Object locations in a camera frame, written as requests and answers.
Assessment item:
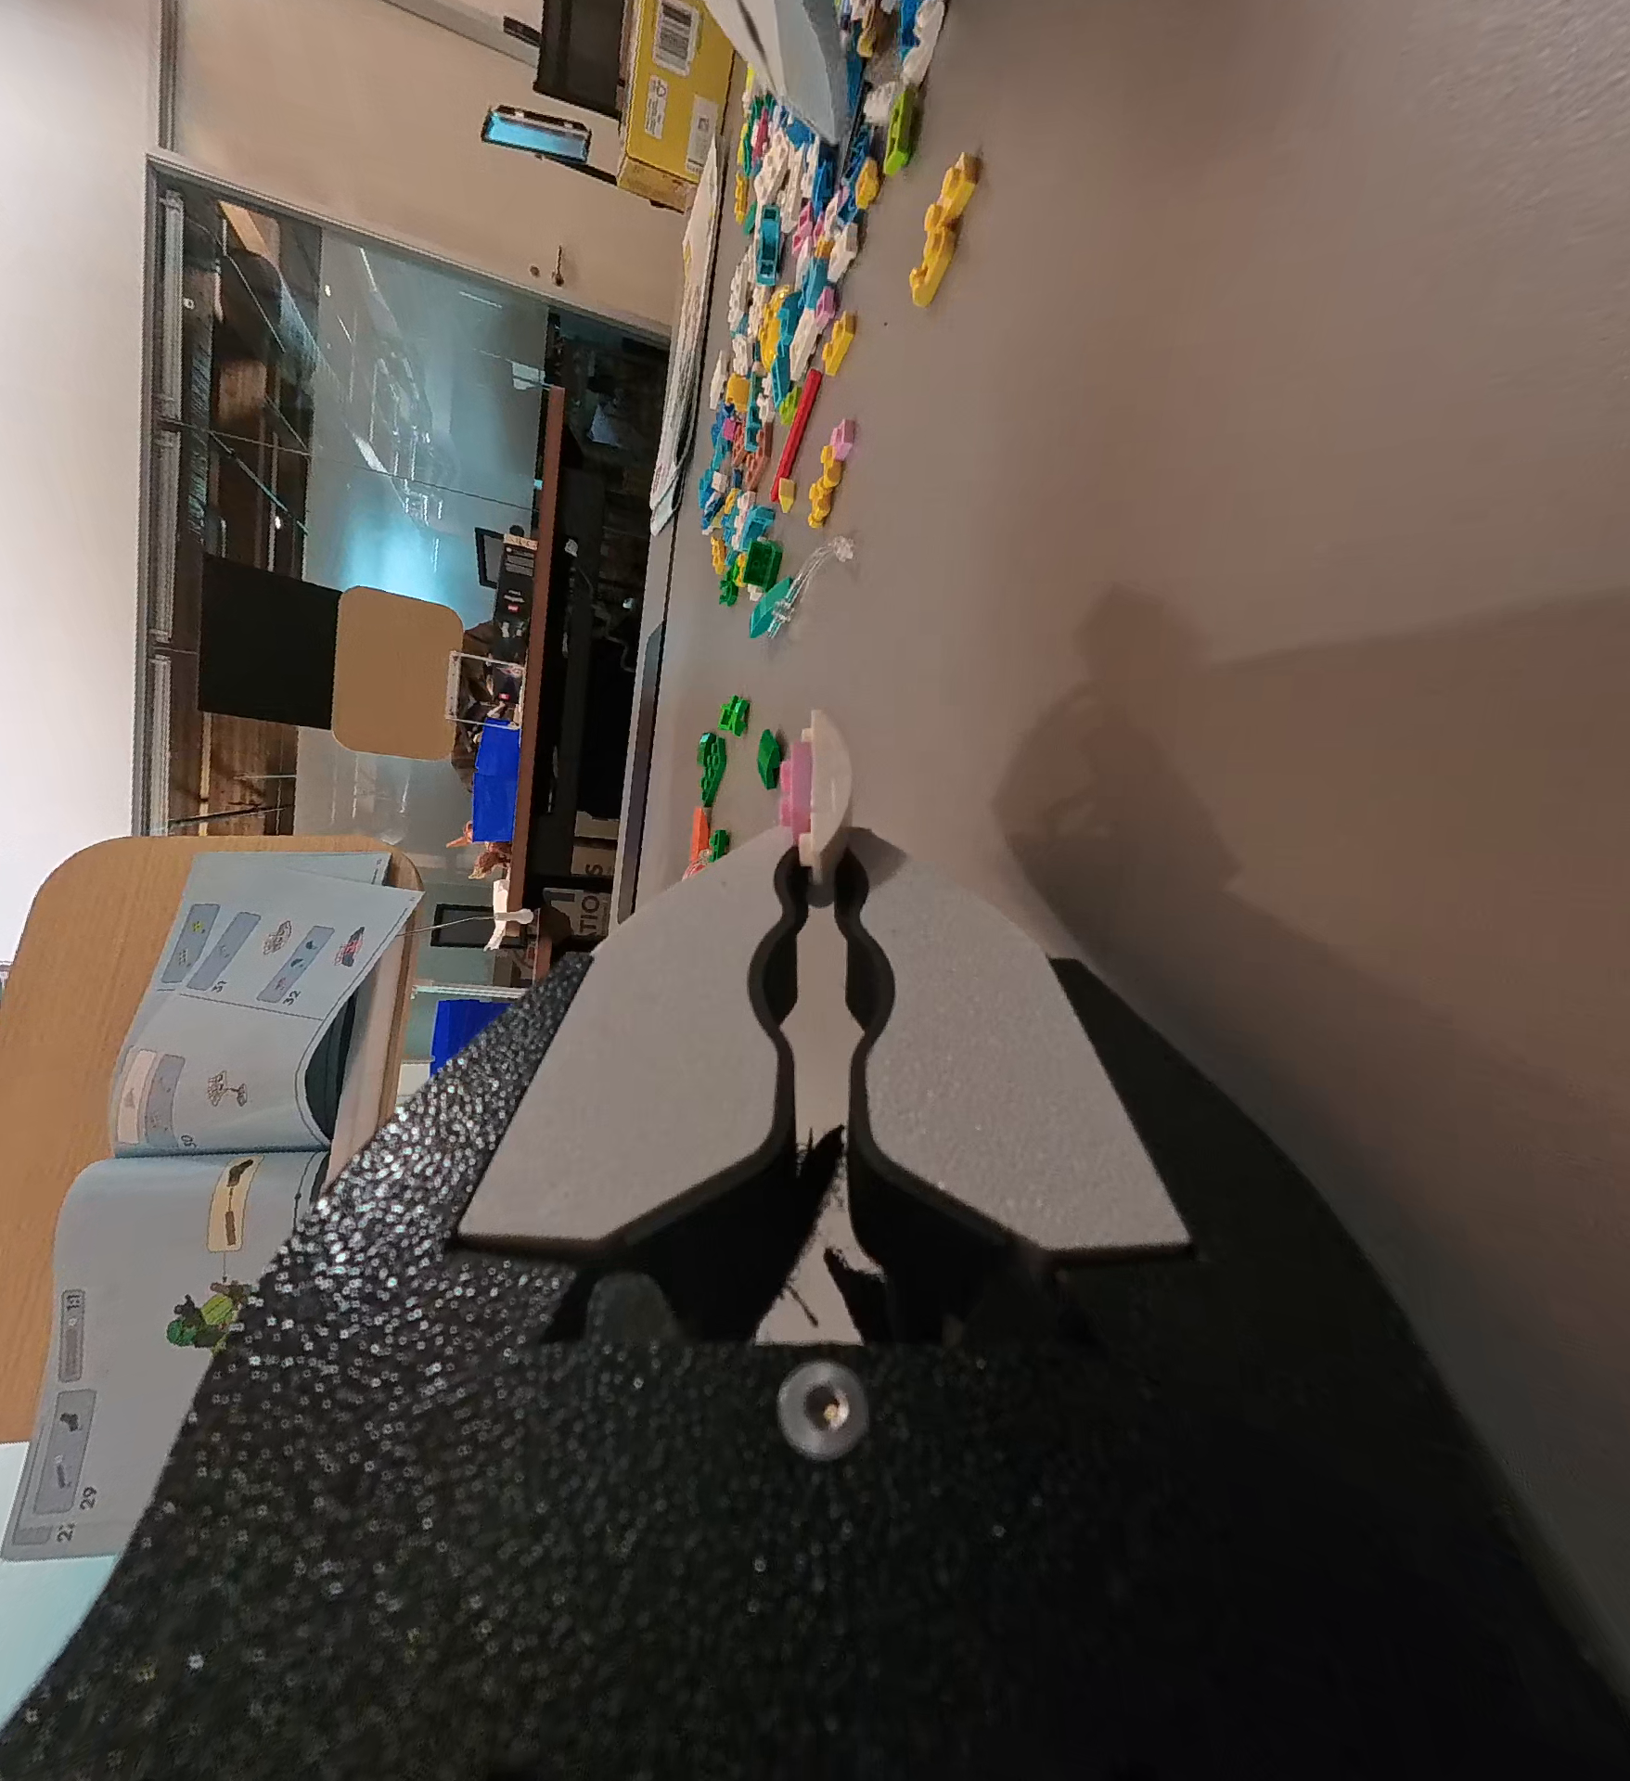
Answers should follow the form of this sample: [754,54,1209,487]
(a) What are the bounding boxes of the blue storage bin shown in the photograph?
[471,721,527,844]

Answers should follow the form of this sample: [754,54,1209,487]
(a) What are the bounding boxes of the black box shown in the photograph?
[535,0,634,107]

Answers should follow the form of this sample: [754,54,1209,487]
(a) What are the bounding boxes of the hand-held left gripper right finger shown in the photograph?
[825,832,1193,1263]

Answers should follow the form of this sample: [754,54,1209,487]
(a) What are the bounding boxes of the pile of loose lego bricks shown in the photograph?
[693,0,954,646]

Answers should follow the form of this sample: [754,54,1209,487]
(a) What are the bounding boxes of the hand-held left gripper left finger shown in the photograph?
[456,828,818,1257]

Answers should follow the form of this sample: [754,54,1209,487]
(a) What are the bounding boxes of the clear lego piece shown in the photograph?
[754,535,855,646]

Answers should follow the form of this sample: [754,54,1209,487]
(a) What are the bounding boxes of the dark laptop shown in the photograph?
[612,622,673,927]

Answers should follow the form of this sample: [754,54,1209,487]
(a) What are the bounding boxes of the yellow cardboard box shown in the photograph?
[614,0,736,214]

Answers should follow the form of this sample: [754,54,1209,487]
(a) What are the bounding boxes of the yellow arched lego piece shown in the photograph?
[909,151,984,309]

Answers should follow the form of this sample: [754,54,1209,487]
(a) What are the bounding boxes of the yellow and pink lego cluster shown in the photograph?
[808,418,861,531]

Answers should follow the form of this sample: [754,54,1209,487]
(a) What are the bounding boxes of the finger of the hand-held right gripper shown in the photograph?
[707,0,853,145]

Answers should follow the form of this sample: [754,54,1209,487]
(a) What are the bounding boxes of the wooden chair back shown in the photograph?
[331,586,467,762]

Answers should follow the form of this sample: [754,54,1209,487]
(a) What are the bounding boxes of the brown-edged desk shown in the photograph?
[507,386,572,913]

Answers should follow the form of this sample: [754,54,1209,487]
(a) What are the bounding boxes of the white half-round lego plate assembly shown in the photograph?
[778,709,855,889]

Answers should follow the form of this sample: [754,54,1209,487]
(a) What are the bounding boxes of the smartphone with blue screen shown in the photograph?
[481,105,598,167]

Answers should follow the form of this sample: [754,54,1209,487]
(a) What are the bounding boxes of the lego instruction booklet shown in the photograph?
[0,851,424,1564]

